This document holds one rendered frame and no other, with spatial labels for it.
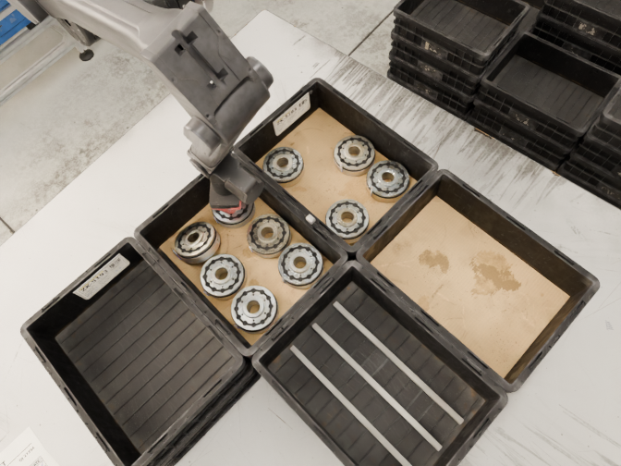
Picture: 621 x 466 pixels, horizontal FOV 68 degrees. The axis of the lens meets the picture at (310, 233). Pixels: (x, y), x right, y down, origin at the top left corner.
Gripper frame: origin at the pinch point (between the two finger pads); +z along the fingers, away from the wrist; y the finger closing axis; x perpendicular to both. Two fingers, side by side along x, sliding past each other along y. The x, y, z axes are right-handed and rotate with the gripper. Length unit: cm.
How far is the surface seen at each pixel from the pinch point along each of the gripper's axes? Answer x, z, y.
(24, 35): 113, 73, 123
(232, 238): -0.4, 3.9, -7.8
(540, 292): -69, -4, -24
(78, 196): 48, 23, 13
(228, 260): -0.2, 0.9, -14.5
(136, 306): 21.3, 6.0, -24.0
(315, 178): -20.8, 2.1, 7.6
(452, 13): -77, 33, 98
